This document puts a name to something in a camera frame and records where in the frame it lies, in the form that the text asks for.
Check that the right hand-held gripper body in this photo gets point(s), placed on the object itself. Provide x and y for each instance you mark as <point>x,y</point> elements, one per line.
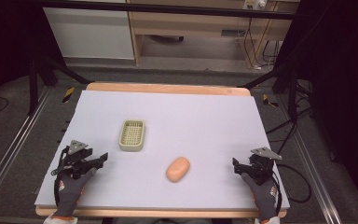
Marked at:
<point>262,163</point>

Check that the wooden desk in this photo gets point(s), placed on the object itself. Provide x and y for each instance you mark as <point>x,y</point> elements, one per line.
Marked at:
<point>199,21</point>

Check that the metal floor rail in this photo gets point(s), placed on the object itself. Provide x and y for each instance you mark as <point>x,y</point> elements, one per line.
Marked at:
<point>15,143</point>
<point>310,174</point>

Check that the orange bread roll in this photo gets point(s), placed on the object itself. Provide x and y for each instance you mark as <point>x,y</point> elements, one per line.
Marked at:
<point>178,169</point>

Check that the black metal frame bar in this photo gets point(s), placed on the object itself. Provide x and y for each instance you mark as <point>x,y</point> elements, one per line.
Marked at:
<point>167,8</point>

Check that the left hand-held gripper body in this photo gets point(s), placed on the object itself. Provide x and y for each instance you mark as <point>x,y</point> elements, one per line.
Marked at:
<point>78,155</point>

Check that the white power strip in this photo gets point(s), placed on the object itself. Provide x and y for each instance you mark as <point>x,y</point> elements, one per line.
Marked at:
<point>254,4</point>

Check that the black metal stand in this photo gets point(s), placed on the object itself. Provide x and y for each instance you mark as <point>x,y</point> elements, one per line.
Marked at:
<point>287,81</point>
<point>43,74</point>

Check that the wooden table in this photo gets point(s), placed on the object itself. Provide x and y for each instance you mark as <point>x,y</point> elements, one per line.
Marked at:
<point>167,88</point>

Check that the white cabinet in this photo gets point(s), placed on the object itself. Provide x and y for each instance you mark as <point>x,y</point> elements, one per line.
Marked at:
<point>90,34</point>

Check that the black curtain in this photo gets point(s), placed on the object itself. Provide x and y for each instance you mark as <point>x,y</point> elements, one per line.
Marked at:
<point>341,62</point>
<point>9,40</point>

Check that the person's left hand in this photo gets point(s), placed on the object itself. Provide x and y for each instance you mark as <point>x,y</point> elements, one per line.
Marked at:
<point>71,191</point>

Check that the white foam board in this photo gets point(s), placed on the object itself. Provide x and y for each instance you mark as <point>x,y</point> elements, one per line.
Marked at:
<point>180,124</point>

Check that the pale green soap dish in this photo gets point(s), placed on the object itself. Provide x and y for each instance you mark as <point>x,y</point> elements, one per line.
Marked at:
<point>132,135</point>

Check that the person's right hand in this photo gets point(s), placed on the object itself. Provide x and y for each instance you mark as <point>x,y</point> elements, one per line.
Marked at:
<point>264,196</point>

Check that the yellow black striped tape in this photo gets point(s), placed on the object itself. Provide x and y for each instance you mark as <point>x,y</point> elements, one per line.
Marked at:
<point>68,94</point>
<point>268,101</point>

